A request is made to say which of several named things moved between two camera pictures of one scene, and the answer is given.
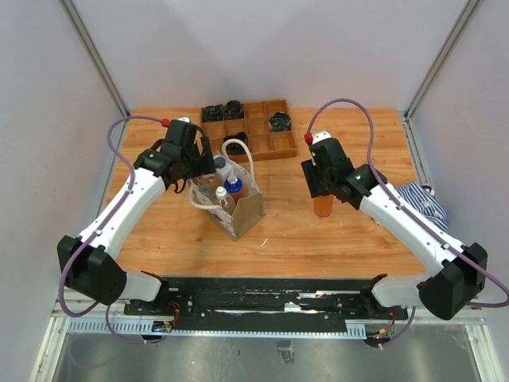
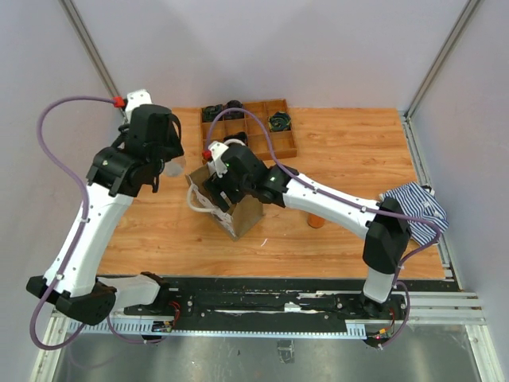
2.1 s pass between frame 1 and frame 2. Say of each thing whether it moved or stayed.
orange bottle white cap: moved
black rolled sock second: stayed
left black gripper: moved
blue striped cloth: stayed
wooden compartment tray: stayed
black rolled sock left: stayed
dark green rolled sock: stayed
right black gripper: moved
